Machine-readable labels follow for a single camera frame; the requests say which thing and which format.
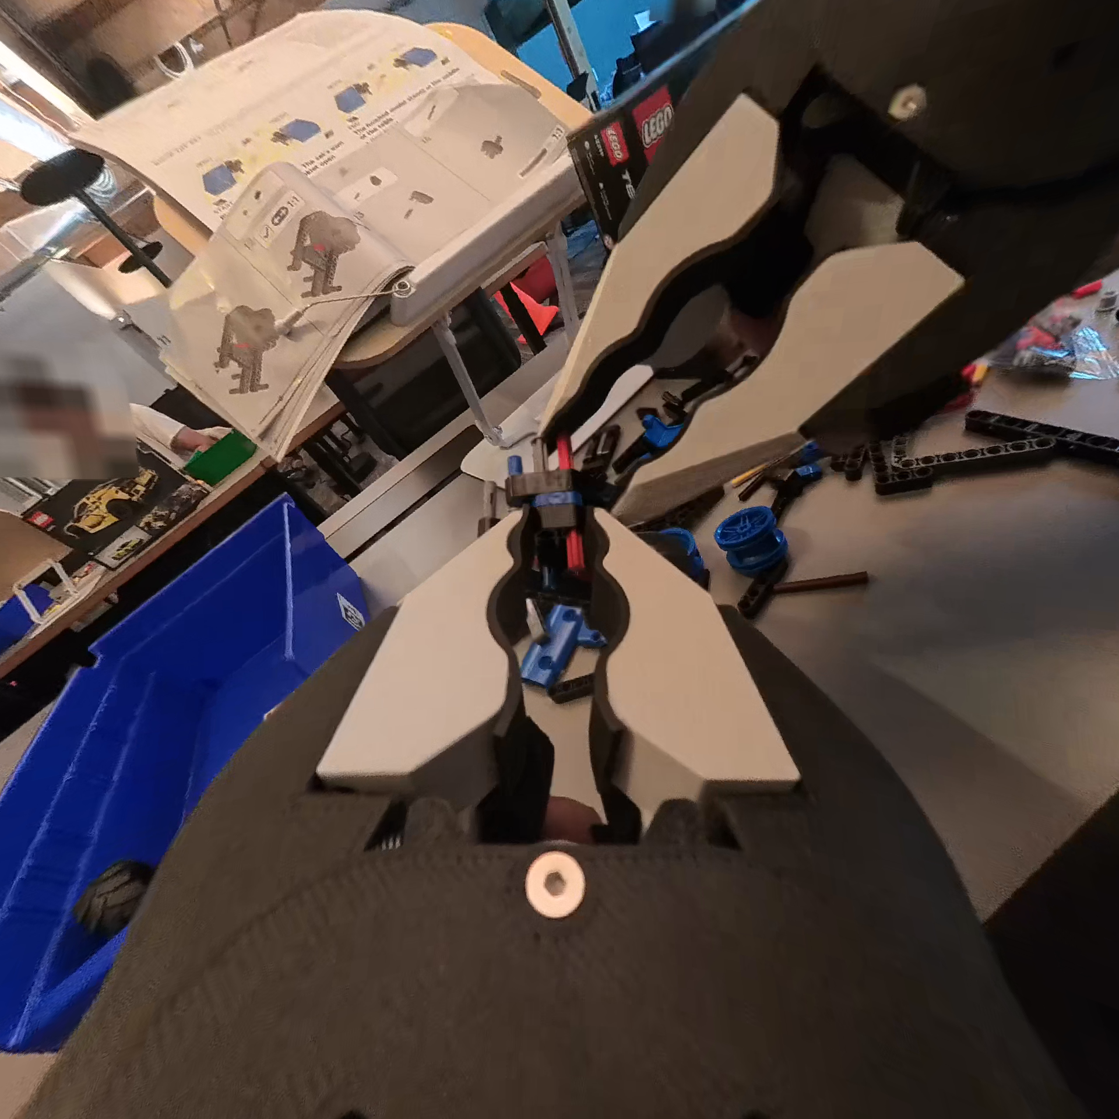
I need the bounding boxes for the blue labelled storage bin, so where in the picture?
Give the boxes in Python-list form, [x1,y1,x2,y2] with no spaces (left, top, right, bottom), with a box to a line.
[0,493,375,1055]

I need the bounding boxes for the grey desk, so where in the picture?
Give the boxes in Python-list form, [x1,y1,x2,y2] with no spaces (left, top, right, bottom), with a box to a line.
[314,351,1119,925]

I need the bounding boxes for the clear bag of small parts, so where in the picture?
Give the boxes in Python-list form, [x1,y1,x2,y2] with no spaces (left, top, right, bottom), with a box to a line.
[988,297,1119,383]

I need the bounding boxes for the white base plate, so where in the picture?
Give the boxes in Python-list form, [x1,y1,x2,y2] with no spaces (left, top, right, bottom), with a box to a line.
[461,362,657,484]

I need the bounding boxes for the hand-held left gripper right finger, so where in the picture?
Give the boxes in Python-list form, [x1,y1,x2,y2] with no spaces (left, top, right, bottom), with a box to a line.
[588,507,803,845]

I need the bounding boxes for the black angled beam assembly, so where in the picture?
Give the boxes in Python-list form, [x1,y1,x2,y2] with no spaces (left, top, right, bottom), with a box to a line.
[503,432,615,608]

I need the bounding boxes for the blue wheel hub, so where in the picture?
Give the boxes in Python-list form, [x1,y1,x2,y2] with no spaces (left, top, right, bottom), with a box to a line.
[712,507,790,575]
[657,528,710,587]

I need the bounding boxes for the black round-head pole lamp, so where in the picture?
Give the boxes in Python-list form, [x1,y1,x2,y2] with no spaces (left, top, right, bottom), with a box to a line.
[21,149,174,288]

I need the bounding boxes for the green storage bin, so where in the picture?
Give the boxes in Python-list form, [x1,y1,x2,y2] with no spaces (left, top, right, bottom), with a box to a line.
[183,431,261,488]

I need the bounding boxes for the pile of black beam pieces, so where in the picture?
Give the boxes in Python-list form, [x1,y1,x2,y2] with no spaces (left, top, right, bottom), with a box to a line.
[604,351,1119,619]

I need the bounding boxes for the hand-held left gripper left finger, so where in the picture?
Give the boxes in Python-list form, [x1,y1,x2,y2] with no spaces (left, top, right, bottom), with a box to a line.
[314,507,558,845]

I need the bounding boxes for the printed toy truck box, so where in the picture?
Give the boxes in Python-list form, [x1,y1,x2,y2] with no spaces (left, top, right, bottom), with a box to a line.
[568,82,680,257]

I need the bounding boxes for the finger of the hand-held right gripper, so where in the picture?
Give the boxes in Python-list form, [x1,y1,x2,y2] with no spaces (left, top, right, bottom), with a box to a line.
[611,240,969,528]
[537,92,783,438]

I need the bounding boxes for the dark yellow-truck toy box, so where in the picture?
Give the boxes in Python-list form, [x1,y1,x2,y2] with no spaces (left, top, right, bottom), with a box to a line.
[21,469,214,571]

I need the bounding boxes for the blue holed panel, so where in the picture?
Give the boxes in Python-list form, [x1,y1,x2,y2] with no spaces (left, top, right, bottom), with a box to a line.
[520,606,607,689]

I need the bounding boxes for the black rubber tire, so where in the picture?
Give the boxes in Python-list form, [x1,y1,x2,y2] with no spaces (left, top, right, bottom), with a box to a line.
[75,861,156,942]

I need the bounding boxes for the grey angled beam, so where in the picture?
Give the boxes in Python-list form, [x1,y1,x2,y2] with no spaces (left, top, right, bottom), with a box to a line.
[874,438,1060,497]

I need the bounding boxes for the instruction booklet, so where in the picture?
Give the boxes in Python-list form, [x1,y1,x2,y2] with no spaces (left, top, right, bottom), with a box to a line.
[75,12,581,463]

